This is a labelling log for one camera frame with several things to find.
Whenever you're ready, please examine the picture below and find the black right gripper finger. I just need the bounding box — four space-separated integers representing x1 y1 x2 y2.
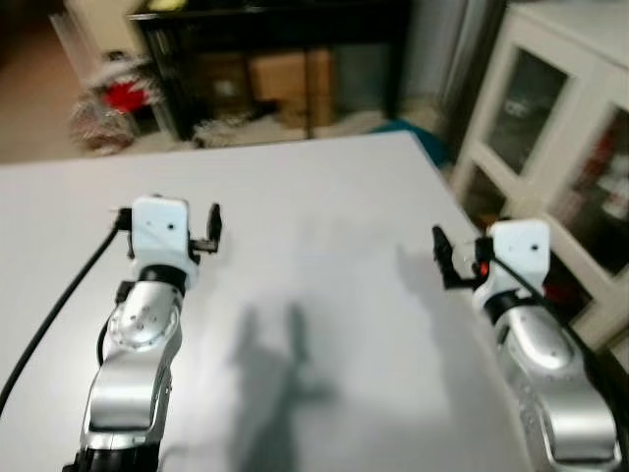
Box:
431 225 460 290

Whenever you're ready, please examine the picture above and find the red round object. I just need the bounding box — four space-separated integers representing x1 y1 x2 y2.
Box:
543 279 583 308

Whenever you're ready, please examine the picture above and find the teal blue object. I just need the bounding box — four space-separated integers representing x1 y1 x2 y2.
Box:
376 118 455 170

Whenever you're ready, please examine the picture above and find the black shelf unit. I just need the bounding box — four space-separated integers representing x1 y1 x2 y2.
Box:
130 0 416 141

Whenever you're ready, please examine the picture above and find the brown cardboard box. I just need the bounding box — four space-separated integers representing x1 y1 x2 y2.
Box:
249 49 337 130

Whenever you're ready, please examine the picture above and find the white glass-door cabinet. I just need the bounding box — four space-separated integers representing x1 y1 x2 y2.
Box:
450 3 629 350

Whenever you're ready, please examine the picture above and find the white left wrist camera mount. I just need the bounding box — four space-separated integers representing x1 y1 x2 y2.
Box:
130 195 192 288

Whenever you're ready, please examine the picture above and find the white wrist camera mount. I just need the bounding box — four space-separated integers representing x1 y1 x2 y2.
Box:
130 195 192 288
480 218 552 300

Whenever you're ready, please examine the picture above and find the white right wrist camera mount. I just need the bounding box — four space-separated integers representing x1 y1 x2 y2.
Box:
480 218 552 300

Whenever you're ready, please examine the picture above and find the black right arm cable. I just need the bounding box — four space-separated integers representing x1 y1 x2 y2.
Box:
491 258 629 414

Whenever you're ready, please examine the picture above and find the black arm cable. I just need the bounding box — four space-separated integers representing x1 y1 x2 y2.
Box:
491 258 629 414
0 208 135 419

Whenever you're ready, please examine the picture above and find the wire basket with red item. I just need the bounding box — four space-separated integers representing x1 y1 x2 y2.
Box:
67 54 163 155

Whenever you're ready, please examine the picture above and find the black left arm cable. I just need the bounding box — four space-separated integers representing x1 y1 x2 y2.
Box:
0 208 135 419

